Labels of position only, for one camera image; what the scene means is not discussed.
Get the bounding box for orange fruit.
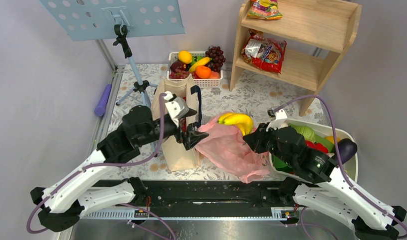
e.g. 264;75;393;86
195;65;212;79

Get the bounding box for beige canvas tote bag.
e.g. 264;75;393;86
151;76;202;172

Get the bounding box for pink plastic grocery bag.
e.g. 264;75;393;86
194;112;270;184

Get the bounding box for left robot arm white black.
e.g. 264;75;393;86
30;102;207;233

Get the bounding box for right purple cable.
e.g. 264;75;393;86
269;95;407;240

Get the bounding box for dark red plum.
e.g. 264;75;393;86
170;60;187;73

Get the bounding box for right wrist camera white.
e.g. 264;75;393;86
266;109;288;131

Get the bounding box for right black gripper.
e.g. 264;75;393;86
242;121;294;166

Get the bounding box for purple eggplant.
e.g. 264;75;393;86
337;138;358;164

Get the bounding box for single yellow banana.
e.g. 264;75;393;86
189;57;212;73

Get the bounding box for yellow orange pepper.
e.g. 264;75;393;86
325;135;341;144

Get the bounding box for white perforated fruit basket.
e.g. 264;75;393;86
168;51;224;89

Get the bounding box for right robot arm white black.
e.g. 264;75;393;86
243;123;407;240

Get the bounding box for green cabbage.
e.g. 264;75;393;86
289;123;316;143

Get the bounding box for light blue music stand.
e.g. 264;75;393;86
41;0;186;107

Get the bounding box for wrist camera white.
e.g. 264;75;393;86
266;109;288;131
163;91;198;128

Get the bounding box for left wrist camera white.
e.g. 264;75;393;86
163;91;198;128

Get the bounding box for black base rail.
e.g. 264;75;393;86
94;179;310;219

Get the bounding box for red snack bag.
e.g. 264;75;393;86
241;29;287;74

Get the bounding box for colourful snack bag top shelf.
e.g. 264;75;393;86
247;0;283;20

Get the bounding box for purple handle tool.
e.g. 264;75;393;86
94;84;112;117

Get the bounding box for dark red grapes bunch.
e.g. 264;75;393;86
205;46;226;73

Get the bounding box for wooden two-tier shelf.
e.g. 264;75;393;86
229;0;363;117

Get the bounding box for white vegetable bin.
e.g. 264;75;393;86
271;118;359;184

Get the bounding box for red grapes in basket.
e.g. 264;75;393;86
169;69;197;80

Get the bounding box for yellow banana bunch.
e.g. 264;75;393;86
217;112;254;136

